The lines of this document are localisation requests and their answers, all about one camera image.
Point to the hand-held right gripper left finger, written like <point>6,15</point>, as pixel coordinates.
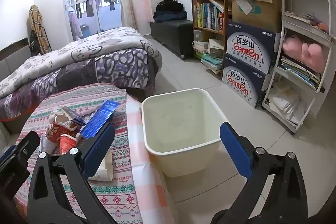
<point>97,150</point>

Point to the black storage bench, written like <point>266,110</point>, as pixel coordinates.
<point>172,32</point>

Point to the plaid coat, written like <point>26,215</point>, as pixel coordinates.
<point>39,27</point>

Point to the white plastic bin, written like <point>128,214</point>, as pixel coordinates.
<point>181,121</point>

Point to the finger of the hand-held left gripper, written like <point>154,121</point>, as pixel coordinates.
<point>25,146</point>

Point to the bed with printed quilt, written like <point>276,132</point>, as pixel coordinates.
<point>78,61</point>

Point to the torn blue white carton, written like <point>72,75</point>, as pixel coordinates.
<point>72,115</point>

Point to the pink checkered cloth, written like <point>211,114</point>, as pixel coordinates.
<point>141,161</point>

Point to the dark blue folded clothes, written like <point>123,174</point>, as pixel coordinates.
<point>170,16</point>

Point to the pink plush toy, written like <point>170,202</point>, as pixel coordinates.
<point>302,52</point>

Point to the round table with striped cloth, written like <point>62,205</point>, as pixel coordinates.
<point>78,98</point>

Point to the row of hanging clothes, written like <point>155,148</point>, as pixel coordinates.
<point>89,3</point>

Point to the blue printed carton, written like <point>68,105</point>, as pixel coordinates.
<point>239,85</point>
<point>249,48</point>

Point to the white paper bag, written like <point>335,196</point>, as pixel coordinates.
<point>105,171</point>

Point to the brown cardboard box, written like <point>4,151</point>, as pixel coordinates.
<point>262,8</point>

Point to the stack of shelf books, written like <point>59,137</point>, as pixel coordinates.
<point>299,70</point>

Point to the crushed red paper cup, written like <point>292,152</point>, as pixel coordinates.
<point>59,128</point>

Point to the pile of white papers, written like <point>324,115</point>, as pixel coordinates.
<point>284,106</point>

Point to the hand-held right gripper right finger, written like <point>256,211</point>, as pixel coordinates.
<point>236,150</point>

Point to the black hanging bag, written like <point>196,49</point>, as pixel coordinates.
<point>33,41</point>

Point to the small red paper cup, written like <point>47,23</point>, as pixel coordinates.
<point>67,144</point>

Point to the row of colourful books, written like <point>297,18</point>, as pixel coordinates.
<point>208,16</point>

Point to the blue cardboard box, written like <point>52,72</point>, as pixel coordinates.
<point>101,116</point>

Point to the pile of flat books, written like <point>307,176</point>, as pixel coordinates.
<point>207,56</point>

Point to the grey padded headboard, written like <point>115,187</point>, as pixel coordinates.
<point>10,58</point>

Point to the wooden bookshelf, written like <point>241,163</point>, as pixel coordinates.
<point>190,3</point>

